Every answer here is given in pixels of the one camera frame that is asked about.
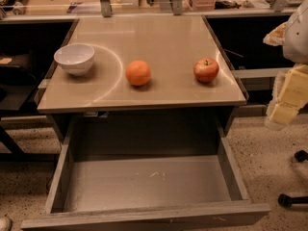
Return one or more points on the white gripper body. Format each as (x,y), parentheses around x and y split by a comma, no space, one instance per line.
(296,38)

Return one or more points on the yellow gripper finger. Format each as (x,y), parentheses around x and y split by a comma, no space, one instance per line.
(289,96)
(276,36)

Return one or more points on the orange fruit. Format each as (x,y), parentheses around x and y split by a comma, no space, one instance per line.
(138,73)

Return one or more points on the grey cabinet with beige top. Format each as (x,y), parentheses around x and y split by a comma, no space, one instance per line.
(171,45)

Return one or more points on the open grey wooden drawer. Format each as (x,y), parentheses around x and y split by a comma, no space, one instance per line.
(120,174)

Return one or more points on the black chair caster upper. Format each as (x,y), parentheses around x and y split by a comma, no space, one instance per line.
(301,156)

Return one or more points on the black chair caster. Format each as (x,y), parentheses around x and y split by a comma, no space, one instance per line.
(288,201)
(301,156)

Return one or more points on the red apple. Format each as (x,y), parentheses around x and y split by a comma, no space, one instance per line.
(206,70)

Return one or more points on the black chair caster lower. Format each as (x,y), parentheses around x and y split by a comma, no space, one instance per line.
(288,201)

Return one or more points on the white ceramic bowl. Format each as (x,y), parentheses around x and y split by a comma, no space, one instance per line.
(76,59)

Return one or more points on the black side table left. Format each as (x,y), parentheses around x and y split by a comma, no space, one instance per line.
(19,84)

